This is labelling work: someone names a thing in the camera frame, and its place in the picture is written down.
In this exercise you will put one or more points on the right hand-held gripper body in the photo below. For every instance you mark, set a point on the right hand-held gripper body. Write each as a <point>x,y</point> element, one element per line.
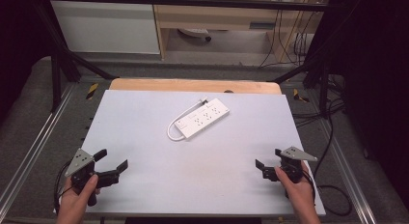
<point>292,166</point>

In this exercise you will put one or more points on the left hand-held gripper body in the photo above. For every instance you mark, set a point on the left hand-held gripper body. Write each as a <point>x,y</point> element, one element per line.
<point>80,164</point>

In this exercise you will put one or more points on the white power strip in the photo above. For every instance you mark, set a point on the white power strip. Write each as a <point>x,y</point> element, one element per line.
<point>204,117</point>

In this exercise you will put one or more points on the person's right hand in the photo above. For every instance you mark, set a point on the person's right hand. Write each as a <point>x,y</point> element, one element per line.
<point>300,193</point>

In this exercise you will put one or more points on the person's left hand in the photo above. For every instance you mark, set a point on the person's left hand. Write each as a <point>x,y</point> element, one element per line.
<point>74,201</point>

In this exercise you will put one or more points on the black yellow floor tape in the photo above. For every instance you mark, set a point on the black yellow floor tape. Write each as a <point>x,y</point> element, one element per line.
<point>299,96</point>
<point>92,90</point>

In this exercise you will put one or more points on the light wooden table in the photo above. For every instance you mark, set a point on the light wooden table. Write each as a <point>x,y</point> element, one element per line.
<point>193,85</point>

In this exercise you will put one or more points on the dark curtain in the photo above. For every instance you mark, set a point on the dark curtain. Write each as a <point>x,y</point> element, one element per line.
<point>19,40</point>
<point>376,72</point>

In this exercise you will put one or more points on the white cabinet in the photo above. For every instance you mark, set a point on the white cabinet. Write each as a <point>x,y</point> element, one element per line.
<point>106,27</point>

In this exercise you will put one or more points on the light wooden desk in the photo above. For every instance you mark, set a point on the light wooden desk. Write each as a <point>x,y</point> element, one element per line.
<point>218,19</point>

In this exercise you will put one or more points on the white device under desk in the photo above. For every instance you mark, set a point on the white device under desk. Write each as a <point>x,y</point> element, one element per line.
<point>194,33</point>

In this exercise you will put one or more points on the aluminium floor rail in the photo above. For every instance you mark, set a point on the aluminium floor rail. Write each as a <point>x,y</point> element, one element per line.
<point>33,146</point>
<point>349,172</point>

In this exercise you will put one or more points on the black metal frame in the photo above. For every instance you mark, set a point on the black metal frame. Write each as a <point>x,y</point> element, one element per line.
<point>56,79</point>

